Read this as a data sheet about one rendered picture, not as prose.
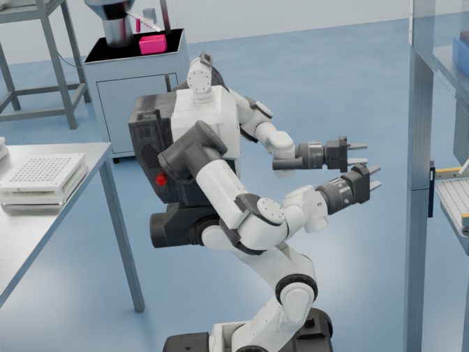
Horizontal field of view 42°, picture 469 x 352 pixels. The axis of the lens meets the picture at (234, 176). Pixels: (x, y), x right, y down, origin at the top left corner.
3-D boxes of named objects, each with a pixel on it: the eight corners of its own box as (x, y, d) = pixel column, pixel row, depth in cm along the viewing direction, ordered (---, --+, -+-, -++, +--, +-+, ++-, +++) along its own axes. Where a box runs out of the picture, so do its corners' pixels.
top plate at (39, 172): (86, 157, 230) (84, 152, 229) (59, 191, 209) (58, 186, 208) (27, 158, 235) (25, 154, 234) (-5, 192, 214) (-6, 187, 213)
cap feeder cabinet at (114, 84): (107, 167, 427) (81, 63, 390) (120, 133, 477) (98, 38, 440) (196, 158, 424) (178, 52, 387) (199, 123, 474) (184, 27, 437)
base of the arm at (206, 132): (183, 192, 155) (153, 158, 154) (188, 184, 168) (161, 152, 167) (227, 154, 153) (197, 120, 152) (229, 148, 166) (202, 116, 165)
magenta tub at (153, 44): (141, 55, 391) (138, 42, 387) (143, 49, 401) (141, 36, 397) (165, 52, 390) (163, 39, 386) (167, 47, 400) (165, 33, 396)
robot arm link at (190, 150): (182, 185, 151) (157, 148, 158) (199, 195, 159) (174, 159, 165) (217, 155, 149) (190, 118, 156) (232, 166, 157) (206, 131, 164)
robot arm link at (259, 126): (271, 161, 207) (255, 138, 224) (290, 138, 205) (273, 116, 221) (248, 145, 202) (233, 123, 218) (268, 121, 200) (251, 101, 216)
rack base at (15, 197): (89, 169, 233) (87, 163, 232) (63, 203, 212) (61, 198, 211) (31, 170, 238) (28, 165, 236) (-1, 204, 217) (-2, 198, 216)
